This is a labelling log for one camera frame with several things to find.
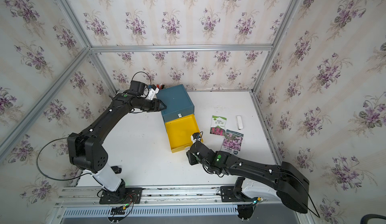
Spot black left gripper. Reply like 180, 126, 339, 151
135, 99, 167, 114

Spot yellow drawer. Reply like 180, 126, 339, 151
165, 114, 201, 153

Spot green white seed bag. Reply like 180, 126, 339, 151
210, 116, 227, 136

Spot purple flower seed bag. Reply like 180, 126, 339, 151
221, 130, 244, 155

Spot teal drawer cabinet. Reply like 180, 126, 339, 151
156, 84, 195, 123

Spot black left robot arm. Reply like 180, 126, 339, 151
67, 92, 167, 194

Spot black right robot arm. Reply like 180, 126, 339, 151
187, 141, 310, 214

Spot red pens in cup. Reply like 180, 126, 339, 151
151, 84, 165, 91

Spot white small device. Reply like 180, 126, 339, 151
236, 116, 244, 130

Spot black object on table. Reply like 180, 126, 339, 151
111, 166, 122, 174

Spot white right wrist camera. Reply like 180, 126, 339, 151
191, 133, 202, 144

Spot aluminium mounting rail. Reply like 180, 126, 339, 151
54, 181, 305, 208

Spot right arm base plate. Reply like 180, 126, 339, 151
216, 185, 263, 203

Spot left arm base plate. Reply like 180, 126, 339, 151
97, 187, 143, 205

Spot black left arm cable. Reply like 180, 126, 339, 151
36, 137, 91, 182

